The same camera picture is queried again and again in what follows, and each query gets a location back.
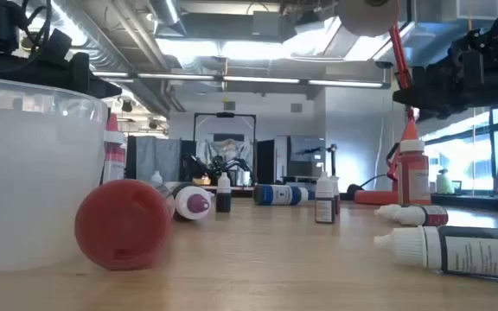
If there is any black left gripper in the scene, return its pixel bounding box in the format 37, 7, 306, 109
0, 51, 123, 98

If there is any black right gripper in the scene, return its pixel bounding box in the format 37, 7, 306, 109
393, 38, 498, 121

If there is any large red-tipped coloring bottle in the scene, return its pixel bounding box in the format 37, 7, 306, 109
101, 112, 128, 185

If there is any large orange food coloring bottle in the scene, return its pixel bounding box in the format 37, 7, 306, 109
398, 116, 431, 206

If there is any small red dropper bottle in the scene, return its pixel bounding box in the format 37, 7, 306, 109
329, 175, 342, 216
393, 204, 450, 227

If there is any large orange-banded coloring bottle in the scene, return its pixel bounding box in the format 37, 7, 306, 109
74, 178, 176, 272

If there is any large purple-tipped coloring bottle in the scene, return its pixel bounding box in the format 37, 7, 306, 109
164, 181, 214, 222

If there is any small dark dropper bottle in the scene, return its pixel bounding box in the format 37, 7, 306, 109
315, 171, 335, 225

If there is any small black dropper bottle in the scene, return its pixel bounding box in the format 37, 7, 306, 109
215, 171, 233, 213

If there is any large dark-labelled dropper bottle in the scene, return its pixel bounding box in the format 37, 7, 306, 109
373, 224, 498, 280

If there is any large blue food coloring bottle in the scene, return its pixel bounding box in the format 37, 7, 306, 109
252, 184, 316, 206

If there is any long ceiling light tube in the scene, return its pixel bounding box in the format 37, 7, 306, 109
222, 76, 301, 85
91, 70, 136, 84
308, 79, 384, 89
137, 73, 215, 82

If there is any red desk lamp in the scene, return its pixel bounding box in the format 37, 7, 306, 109
337, 0, 432, 206

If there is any gray partition screen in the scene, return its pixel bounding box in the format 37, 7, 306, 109
126, 136, 182, 183

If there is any pale green bottle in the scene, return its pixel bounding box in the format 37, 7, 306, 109
435, 168, 456, 195

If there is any clear plastic storage bin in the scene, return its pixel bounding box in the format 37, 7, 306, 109
0, 75, 110, 277

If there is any silver fabric cover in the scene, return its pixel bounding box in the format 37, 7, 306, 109
196, 137, 254, 174

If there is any gray equipment cabinet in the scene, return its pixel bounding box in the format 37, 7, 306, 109
286, 135, 327, 178

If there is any gray ceiling unit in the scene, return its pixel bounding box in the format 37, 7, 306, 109
252, 10, 296, 43

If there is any black cabinet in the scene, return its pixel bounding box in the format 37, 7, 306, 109
256, 138, 277, 186

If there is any round silver ventilation duct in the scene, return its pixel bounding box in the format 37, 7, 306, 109
147, 0, 188, 38
52, 0, 188, 117

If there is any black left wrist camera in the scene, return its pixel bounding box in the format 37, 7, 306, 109
48, 28, 73, 58

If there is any rectangular metal air duct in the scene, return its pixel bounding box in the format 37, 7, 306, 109
404, 0, 498, 57

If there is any black metal table frame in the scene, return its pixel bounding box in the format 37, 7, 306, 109
118, 184, 498, 215

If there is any black station frame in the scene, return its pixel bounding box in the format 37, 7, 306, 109
193, 111, 258, 187

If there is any black lamp cable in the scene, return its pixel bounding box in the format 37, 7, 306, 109
346, 173, 391, 195

